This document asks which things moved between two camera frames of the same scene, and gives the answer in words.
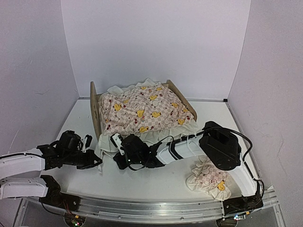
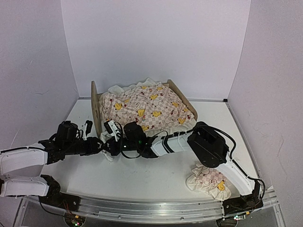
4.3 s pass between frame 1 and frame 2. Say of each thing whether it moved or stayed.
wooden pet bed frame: stayed
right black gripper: moved
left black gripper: moved
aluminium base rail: stayed
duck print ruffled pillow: stayed
